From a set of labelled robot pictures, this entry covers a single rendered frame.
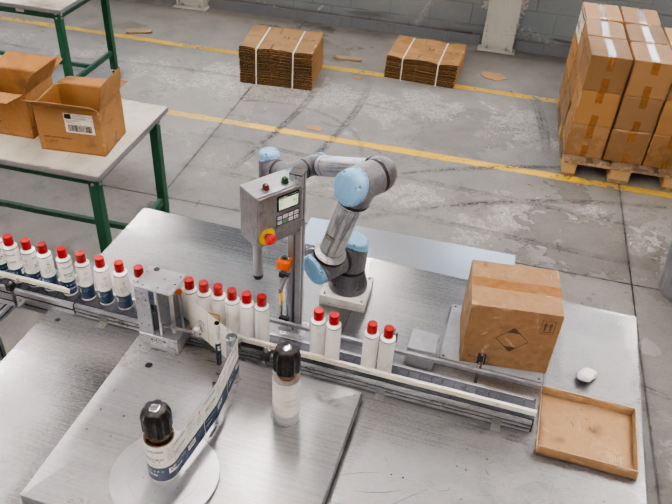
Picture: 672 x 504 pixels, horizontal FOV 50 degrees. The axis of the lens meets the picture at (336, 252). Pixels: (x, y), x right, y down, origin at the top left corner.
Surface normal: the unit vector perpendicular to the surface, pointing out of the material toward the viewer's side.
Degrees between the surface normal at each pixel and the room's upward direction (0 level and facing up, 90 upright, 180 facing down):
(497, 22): 90
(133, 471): 0
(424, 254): 0
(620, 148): 90
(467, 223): 0
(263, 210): 90
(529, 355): 90
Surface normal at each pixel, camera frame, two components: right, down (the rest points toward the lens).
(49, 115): -0.13, 0.61
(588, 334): 0.05, -0.79
